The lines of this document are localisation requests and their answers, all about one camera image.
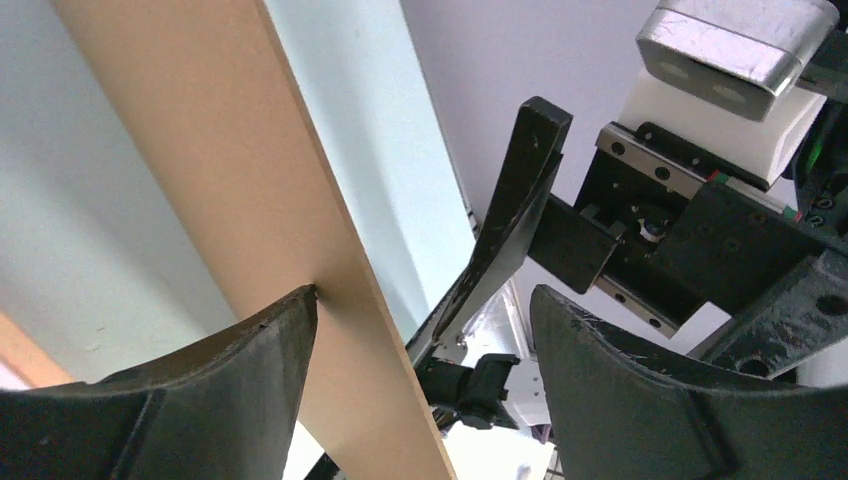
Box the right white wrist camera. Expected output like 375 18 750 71
617 1 847 189

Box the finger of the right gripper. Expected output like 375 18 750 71
688 250 847 380
407 96 573 367

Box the brown backing board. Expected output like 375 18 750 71
54 1 455 479

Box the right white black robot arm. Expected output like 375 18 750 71
407 97 847 479

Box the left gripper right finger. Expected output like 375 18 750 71
529 285 847 479

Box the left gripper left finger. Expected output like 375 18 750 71
1 285 318 479

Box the orange wooden picture frame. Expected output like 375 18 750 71
1 313 75 388

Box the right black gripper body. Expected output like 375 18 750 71
529 122 847 337

